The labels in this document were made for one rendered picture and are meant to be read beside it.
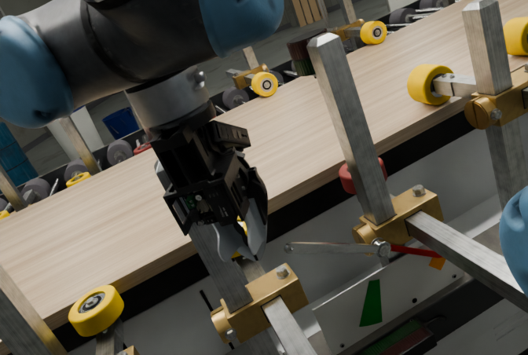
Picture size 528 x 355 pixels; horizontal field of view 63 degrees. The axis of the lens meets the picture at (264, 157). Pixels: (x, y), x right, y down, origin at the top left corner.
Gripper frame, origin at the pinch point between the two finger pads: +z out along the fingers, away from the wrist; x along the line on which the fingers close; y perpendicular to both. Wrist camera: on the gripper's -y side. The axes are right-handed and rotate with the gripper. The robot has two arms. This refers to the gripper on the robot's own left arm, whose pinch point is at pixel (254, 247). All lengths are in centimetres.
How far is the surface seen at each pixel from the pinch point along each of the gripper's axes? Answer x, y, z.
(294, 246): 5.1, 0.5, 0.7
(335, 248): 8.9, -3.6, 5.6
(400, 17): 43, -193, 19
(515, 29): 51, -56, 1
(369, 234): 12.9, -11.0, 10.3
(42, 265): -55, -21, 7
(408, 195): 19.9, -17.8, 9.7
